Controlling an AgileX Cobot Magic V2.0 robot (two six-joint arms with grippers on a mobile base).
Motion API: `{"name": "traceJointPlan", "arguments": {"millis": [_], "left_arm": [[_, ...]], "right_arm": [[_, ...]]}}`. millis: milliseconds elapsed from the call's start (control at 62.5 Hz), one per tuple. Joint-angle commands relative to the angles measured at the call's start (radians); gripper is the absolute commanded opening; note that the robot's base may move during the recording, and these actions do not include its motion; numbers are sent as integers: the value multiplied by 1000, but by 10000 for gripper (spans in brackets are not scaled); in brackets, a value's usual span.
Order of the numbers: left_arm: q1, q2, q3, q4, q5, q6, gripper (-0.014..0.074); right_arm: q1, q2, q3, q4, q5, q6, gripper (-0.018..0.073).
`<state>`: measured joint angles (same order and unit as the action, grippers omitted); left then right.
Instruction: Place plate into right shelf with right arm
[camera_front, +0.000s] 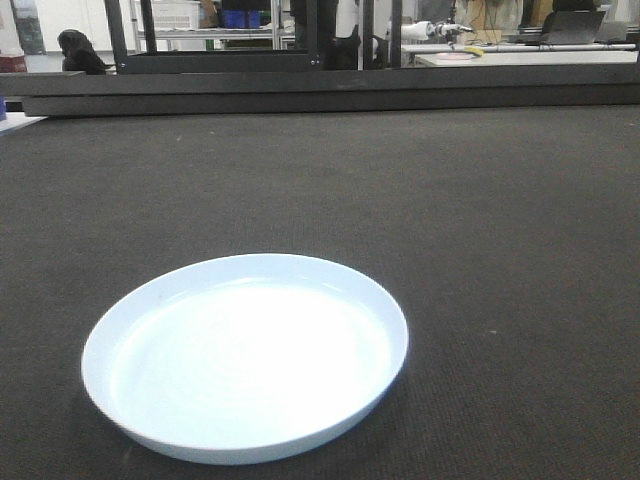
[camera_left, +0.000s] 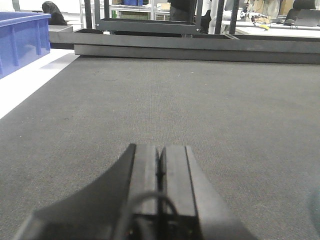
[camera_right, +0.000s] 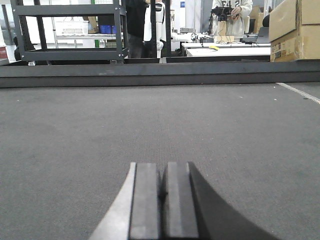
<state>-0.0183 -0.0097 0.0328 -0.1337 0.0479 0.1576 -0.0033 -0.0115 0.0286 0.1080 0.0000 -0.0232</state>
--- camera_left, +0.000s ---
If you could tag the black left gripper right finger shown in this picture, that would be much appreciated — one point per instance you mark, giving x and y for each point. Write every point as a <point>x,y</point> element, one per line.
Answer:
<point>200,207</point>

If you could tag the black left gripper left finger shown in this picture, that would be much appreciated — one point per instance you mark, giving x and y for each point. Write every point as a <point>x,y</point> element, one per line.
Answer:
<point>93,212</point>

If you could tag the blue plastic tray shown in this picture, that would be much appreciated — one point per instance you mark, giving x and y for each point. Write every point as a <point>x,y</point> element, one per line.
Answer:
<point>24,38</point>

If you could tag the black flat tray stack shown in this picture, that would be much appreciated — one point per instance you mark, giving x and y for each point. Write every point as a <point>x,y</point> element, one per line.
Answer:
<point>204,47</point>

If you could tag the dark grey table mat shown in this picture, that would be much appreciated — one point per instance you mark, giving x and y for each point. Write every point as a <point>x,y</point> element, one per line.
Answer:
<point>254,129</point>

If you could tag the black office chair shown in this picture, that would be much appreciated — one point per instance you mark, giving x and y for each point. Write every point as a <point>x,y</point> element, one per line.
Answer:
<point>56,19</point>

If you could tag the black metal rack frame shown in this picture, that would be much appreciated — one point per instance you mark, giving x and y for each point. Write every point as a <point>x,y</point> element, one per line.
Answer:
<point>159,17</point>

